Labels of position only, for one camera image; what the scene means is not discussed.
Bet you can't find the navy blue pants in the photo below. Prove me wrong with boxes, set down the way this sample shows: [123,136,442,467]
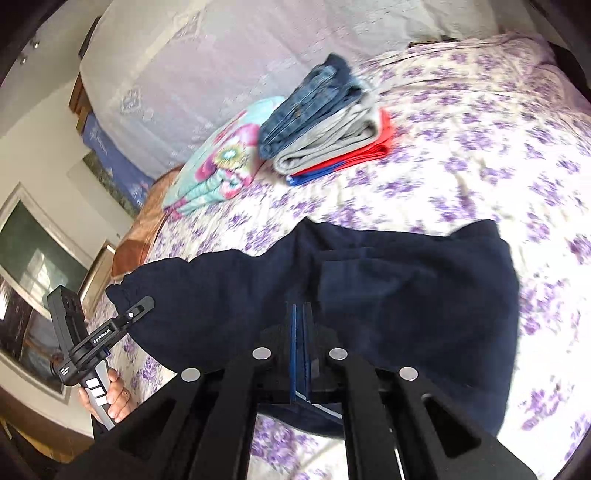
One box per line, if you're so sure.
[106,219,519,434]

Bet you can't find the left hand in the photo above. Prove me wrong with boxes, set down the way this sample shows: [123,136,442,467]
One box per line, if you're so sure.
[78,368,136,423]

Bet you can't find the orange brown pillow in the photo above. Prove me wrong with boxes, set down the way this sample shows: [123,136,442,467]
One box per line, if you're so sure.
[111,166,181,281]

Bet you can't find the blue patterned cloth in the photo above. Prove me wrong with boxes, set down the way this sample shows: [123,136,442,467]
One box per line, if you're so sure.
[82,113,154,216]

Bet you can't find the floral folded quilt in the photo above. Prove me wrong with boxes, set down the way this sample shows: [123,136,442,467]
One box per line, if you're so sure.
[162,96,283,218]

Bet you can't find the white lace headboard cover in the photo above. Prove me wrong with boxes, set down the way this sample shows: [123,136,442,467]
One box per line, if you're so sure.
[80,1,499,177]

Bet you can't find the folded grey garment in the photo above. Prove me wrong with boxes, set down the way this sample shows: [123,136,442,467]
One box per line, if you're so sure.
[273,80,383,176]

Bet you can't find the folded red blue garment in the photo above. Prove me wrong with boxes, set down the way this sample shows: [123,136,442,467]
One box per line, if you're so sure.
[286,108,394,186]

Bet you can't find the folded blue jeans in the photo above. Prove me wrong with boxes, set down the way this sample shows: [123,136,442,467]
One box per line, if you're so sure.
[259,53,369,161]

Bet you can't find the purple floral bed sheet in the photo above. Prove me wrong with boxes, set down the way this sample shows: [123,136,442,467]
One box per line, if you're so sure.
[82,32,591,480]

